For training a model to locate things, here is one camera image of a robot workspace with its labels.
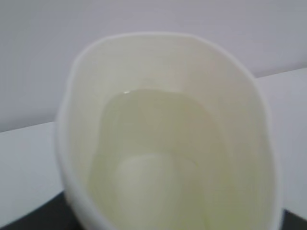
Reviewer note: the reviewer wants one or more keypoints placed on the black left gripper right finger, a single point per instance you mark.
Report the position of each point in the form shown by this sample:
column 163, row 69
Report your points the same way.
column 292, row 221

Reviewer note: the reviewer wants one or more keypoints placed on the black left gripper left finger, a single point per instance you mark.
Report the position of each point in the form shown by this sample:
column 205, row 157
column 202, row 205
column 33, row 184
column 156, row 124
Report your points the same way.
column 53, row 215

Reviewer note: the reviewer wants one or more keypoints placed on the white paper cup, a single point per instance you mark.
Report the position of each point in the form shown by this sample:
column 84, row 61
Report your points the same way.
column 165, row 131

